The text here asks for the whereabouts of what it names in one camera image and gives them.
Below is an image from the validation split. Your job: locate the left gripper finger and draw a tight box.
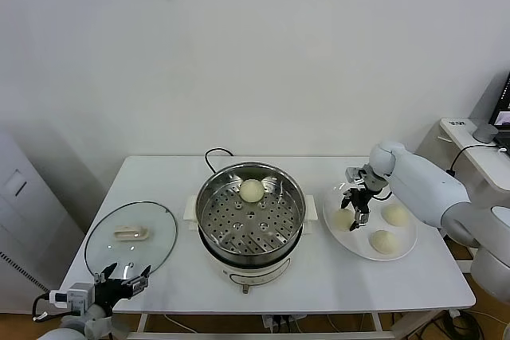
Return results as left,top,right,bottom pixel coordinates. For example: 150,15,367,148
121,264,152,297
94,262,120,283

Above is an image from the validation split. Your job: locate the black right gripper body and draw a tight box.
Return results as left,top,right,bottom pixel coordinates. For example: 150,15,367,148
346,185,378,216

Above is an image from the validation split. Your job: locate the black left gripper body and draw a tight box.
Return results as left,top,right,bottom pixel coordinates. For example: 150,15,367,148
94,275,135,312

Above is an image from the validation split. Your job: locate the white steamed baozi bun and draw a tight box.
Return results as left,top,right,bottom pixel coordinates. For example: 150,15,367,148
238,178,265,203
332,209,357,233
381,203,411,227
368,229,401,256

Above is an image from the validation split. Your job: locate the round glass pot lid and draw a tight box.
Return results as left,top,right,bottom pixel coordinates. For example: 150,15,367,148
84,201,179,282

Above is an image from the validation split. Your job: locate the stainless steel steamer basket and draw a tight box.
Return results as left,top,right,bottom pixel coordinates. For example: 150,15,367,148
196,162,308,268

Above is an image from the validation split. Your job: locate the round white plate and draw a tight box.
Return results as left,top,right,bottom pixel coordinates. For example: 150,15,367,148
322,179,418,262

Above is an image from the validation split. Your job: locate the grey metal cabinet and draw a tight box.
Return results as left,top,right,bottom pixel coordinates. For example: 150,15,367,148
0,120,87,313

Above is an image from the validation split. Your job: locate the white power strip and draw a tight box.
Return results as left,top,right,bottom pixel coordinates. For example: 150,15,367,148
261,314,298,333

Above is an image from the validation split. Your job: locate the grey round puck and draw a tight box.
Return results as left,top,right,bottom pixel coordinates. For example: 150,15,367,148
472,123,500,144

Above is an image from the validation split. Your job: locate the black laptop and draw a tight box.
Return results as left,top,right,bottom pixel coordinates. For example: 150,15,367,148
488,72,510,146

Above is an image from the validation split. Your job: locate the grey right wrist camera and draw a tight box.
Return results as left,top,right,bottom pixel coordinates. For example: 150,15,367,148
344,165,370,184

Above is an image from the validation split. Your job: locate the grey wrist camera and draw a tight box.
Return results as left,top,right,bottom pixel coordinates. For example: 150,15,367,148
48,282,96,313
344,165,370,184

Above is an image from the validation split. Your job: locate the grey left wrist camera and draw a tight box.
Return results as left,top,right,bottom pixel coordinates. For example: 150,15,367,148
48,282,96,313

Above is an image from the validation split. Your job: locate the white table frame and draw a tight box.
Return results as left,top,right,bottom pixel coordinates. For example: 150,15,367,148
93,310,439,340

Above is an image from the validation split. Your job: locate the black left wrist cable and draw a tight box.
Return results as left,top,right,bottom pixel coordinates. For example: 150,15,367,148
31,294,53,322

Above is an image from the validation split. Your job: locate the black desk cable with adapter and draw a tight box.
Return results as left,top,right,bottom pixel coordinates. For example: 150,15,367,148
448,143,509,177

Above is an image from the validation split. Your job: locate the black cooker power cord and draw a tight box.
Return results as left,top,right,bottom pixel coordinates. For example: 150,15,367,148
204,148,235,176

